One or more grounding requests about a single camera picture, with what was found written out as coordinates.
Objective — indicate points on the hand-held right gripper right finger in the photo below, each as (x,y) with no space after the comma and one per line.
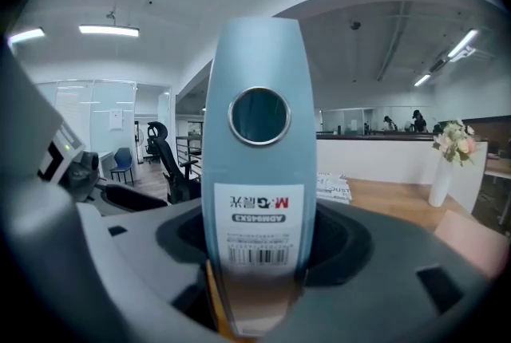
(391,293)

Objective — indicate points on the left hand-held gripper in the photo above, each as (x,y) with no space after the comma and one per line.
(28,122)

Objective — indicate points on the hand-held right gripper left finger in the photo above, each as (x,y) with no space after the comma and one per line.
(72,277)

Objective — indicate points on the pink item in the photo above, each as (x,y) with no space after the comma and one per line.
(475,241)

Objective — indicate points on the printed white item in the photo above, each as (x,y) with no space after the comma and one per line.
(333,188)

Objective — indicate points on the light blue file binder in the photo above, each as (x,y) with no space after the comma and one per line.
(257,158)

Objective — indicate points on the blue chair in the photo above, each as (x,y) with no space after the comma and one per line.
(123,162)

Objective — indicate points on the black office chair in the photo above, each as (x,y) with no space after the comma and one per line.
(171,162)

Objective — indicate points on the standing fan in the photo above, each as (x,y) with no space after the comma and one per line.
(139,142)

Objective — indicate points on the metal railing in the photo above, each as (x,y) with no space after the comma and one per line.
(188,152)

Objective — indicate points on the white paper notice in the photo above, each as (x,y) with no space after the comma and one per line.
(116,119)

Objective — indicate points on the white vase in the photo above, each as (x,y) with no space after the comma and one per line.
(440,184)

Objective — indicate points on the white partition counter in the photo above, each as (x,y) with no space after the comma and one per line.
(379,162)

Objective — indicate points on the pink and white flower bouquet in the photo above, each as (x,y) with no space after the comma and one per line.
(457,142)

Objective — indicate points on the long ceiling light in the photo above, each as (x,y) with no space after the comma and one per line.
(462,43)
(422,80)
(26,35)
(108,30)

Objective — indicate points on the ceiling air conditioner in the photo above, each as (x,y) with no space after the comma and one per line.
(438,64)

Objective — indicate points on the dome security camera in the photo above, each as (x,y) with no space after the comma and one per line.
(355,25)

